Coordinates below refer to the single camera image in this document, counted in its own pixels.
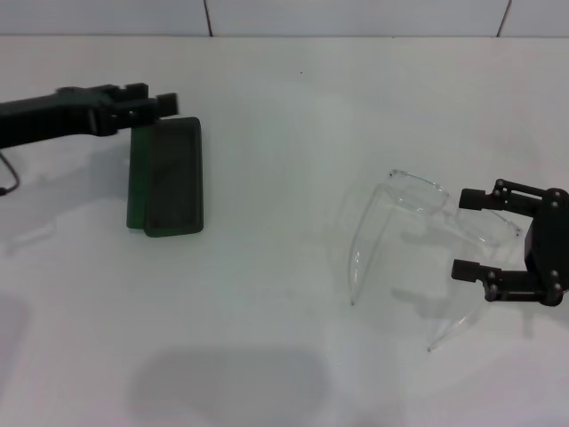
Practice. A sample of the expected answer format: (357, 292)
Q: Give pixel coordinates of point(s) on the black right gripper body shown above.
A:
(549, 244)

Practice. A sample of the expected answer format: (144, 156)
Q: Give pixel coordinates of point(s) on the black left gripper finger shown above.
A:
(168, 105)
(135, 92)

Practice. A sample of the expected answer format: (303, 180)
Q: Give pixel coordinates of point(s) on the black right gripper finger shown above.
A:
(511, 287)
(475, 199)

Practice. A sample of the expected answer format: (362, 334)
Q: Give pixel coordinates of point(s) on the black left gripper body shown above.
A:
(44, 118)

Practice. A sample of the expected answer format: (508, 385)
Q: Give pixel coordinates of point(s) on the clear transparent glasses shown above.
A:
(427, 198)

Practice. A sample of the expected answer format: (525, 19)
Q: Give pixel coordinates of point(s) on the green glasses case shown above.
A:
(171, 178)

